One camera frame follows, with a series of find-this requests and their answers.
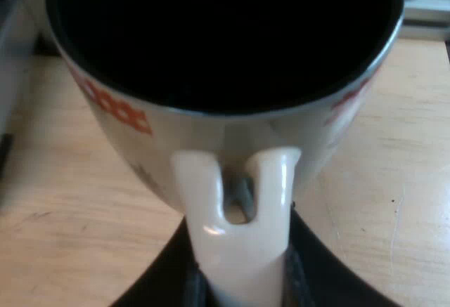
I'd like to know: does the aluminium rail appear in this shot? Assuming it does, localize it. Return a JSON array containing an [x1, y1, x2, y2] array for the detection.
[[402, 0, 450, 39]]

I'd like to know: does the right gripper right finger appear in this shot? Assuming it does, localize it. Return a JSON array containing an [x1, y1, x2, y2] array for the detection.
[[280, 201, 376, 307]]

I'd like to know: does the white mug with red print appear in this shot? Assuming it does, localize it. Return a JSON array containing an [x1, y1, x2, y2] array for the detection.
[[44, 0, 405, 307]]

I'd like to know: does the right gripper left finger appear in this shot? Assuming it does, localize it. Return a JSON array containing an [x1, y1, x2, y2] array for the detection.
[[111, 215, 218, 307]]

